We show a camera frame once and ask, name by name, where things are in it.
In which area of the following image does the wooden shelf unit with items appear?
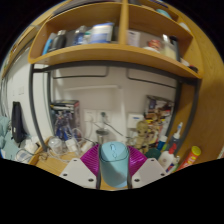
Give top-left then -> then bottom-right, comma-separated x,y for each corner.
27,0 -> 204,80

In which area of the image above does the brown tree figurine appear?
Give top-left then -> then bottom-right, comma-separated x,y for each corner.
134,120 -> 156,154

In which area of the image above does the grey metal desk frame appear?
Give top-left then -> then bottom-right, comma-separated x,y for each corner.
28,61 -> 203,158

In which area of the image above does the light blue computer mouse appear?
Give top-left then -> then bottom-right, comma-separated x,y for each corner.
98,141 -> 130,189

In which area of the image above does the clear spray bottle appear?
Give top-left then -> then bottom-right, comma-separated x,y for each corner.
168,122 -> 184,156

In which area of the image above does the robot model kit box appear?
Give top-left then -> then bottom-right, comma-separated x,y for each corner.
49,99 -> 81,141

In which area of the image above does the red chips can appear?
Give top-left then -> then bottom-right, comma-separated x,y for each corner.
176,145 -> 202,172

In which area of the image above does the clear plastic dome container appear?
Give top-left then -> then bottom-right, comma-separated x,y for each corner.
47,136 -> 64,155

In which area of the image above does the white wall box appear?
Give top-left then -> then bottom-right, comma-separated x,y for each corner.
127,113 -> 145,129

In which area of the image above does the white lotion pump bottle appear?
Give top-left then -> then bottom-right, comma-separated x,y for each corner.
157,149 -> 176,171

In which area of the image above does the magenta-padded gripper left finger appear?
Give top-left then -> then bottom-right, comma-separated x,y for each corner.
59,143 -> 102,190

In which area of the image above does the teal bedding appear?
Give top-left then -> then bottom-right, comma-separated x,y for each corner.
0,115 -> 13,158

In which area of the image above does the stack of colourful boxes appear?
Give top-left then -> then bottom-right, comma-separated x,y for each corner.
143,95 -> 175,138

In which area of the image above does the white crumpled tissue bag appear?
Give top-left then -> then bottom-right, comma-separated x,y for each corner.
23,141 -> 40,155

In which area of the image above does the white wall socket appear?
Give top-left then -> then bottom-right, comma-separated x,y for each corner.
83,109 -> 109,124

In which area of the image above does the white charger block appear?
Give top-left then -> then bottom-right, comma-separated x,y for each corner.
64,138 -> 78,154

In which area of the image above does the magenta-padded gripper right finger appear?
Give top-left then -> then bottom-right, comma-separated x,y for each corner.
126,145 -> 168,189

